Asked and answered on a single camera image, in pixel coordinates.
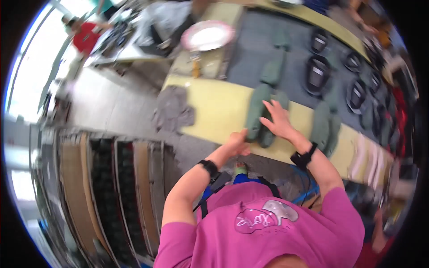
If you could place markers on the person's left fingers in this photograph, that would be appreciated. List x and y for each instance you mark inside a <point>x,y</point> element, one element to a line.
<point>242,135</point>

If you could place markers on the green shoe insole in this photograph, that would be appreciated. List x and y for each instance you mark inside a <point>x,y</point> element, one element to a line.
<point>333,135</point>
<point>320,125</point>
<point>272,70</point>
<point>268,135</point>
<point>256,109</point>

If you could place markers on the grey cloth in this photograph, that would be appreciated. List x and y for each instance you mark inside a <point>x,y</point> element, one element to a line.
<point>172,109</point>

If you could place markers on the black wrist band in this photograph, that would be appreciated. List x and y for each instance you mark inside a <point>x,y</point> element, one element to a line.
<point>303,156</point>
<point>210,167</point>

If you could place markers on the grey felt table mat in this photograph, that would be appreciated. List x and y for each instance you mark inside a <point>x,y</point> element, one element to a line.
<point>249,57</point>

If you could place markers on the red fabric pieces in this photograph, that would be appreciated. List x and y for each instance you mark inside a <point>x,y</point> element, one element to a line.
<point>400,115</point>

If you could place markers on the cluttered work table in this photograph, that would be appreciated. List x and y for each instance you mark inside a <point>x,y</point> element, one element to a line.
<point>157,20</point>

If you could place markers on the person's body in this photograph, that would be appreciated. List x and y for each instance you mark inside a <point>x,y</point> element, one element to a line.
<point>268,234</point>

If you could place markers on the white plate with pink rim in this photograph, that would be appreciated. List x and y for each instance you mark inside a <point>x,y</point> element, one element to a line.
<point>207,35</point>

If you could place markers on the person's right hand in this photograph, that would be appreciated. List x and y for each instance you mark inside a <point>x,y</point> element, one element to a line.
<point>281,124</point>

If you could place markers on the stack of white shoe parts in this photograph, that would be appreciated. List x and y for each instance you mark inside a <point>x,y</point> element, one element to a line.
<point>368,160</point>

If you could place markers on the person's legs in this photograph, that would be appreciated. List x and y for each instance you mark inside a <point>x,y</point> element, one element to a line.
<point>243,178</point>

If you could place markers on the person's left hand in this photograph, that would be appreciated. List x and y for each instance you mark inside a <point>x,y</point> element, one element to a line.
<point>236,144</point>

